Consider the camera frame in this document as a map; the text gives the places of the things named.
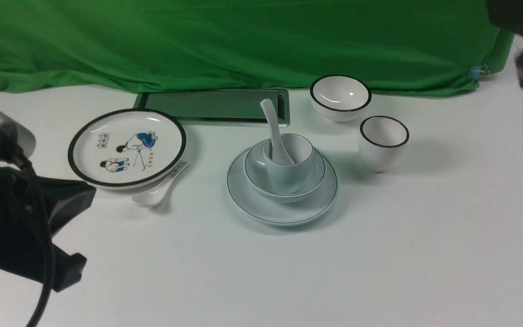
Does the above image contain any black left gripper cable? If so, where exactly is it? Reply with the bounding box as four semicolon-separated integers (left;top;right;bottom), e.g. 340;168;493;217
10;145;58;327

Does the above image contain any blue binder clip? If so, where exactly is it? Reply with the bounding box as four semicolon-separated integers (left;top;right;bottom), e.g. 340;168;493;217
467;65;491;82

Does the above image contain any illustrated black-rimmed plate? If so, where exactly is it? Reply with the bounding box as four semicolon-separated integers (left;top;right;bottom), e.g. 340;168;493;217
67;109;187;190

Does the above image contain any black-rimmed white bowl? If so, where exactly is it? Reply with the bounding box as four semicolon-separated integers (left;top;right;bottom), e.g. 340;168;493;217
310;75;372;122

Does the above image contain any black-rimmed white cup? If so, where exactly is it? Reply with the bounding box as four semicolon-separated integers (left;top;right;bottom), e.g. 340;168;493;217
358;115;410;173

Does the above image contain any pale blue plate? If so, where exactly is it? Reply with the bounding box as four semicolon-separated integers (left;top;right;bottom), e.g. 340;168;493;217
226;148;339;227

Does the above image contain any silver rectangular table hatch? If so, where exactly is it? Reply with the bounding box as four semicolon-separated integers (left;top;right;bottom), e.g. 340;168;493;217
133;89;291;128

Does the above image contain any green backdrop cloth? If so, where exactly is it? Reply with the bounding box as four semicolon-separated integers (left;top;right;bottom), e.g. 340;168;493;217
0;0;514;97

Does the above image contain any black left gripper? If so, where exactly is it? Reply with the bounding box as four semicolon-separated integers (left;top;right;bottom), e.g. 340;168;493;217
0;166;96;292

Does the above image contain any pale blue bowl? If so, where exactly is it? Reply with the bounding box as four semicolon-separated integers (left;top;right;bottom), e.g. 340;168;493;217
243;139;326;203

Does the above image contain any labelled white ceramic spoon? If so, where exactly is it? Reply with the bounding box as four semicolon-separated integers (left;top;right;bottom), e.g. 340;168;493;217
131;161;190;208

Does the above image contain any pale blue cup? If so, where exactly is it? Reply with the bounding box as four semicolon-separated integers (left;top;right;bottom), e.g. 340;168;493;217
263;133;314;194

